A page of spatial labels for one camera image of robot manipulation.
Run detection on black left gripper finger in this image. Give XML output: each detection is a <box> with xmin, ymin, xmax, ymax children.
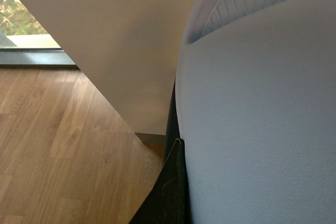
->
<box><xmin>130</xmin><ymin>138</ymin><xmax>191</xmax><ymax>223</ymax></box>

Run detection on left window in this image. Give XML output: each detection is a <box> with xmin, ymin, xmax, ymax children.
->
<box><xmin>1</xmin><ymin>0</ymin><xmax>78</xmax><ymax>69</ymax></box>

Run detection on black metal shoe rack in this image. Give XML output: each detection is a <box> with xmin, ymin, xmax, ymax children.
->
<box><xmin>163</xmin><ymin>83</ymin><xmax>180</xmax><ymax>164</ymax></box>

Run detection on light blue slipper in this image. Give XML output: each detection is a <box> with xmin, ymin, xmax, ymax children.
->
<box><xmin>175</xmin><ymin>0</ymin><xmax>335</xmax><ymax>223</ymax></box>

